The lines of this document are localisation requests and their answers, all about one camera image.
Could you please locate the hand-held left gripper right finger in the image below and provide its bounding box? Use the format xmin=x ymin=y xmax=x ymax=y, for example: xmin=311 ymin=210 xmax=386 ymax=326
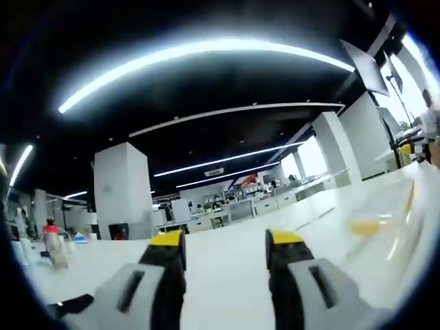
xmin=265 ymin=228 xmax=362 ymax=330

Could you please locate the large white appliance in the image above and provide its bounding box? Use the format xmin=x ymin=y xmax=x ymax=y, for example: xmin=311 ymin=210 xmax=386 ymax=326
xmin=171 ymin=199 xmax=191 ymax=223

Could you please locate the white long counter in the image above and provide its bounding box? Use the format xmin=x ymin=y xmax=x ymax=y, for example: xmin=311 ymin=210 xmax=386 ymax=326
xmin=295 ymin=170 xmax=350 ymax=202

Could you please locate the white square pillar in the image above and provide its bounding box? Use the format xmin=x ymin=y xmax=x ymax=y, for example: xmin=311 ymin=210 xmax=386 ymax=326
xmin=93 ymin=142 xmax=154 ymax=241
xmin=311 ymin=111 xmax=362 ymax=186

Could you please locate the white cabinet row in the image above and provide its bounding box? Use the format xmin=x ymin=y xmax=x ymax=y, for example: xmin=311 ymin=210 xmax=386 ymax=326
xmin=190 ymin=192 xmax=298 ymax=231

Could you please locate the white black desk equipment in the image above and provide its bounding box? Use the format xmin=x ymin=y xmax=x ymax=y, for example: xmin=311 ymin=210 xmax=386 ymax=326
xmin=411 ymin=135 xmax=431 ymax=165

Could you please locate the patterned bottle with red cap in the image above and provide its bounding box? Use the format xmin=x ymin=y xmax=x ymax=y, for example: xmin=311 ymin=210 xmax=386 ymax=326
xmin=43 ymin=221 xmax=69 ymax=271

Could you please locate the long ceiling light strip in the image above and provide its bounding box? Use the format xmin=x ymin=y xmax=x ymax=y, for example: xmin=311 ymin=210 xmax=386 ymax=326
xmin=153 ymin=140 xmax=305 ymax=178
xmin=175 ymin=161 xmax=281 ymax=189
xmin=58 ymin=38 xmax=355 ymax=114
xmin=9 ymin=144 xmax=34 ymax=188

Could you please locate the black box with red print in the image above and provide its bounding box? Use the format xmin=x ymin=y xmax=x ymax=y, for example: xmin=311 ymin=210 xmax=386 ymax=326
xmin=109 ymin=222 xmax=130 ymax=241

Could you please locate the clear plastic bottle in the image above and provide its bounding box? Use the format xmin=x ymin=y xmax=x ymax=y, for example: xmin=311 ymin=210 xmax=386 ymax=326
xmin=15 ymin=207 xmax=32 ymax=241

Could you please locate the large hanging monitor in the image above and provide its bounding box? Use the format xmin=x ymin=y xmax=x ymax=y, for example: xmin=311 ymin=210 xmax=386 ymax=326
xmin=340 ymin=39 xmax=390 ymax=96

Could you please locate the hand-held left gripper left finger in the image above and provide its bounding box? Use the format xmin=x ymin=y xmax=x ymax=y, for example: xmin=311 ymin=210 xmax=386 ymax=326
xmin=91 ymin=229 xmax=188 ymax=330

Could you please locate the black tripod stand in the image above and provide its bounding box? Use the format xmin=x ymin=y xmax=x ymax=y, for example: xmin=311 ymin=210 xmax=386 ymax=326
xmin=386 ymin=129 xmax=403 ymax=169

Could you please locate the small hanging monitor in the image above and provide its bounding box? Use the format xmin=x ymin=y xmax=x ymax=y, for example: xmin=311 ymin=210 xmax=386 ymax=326
xmin=383 ymin=50 xmax=405 ymax=94

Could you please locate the black smartphone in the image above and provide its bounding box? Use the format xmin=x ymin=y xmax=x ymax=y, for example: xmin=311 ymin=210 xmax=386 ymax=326
xmin=47 ymin=294 xmax=95 ymax=319

